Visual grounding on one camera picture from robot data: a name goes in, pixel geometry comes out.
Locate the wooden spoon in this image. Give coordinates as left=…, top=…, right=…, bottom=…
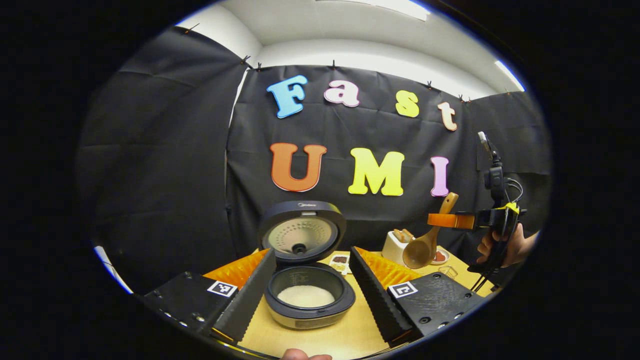
left=402, top=192, right=459, bottom=270

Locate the white toaster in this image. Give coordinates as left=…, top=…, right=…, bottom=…
left=382, top=228, right=416, bottom=267

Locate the dark grey rice cooker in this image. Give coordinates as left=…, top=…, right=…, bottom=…
left=258, top=200, right=357, bottom=330

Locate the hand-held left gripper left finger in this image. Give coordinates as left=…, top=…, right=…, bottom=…
left=141, top=248, right=277, bottom=346

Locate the white divided dish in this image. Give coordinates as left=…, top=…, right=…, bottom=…
left=328, top=254, right=351, bottom=275

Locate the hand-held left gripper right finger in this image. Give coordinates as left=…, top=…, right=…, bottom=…
left=349, top=246, right=486, bottom=347

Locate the black backdrop cloth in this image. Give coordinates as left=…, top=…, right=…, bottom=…
left=76, top=27, right=552, bottom=293

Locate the white rice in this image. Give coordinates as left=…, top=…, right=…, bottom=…
left=277, top=285, right=336, bottom=308

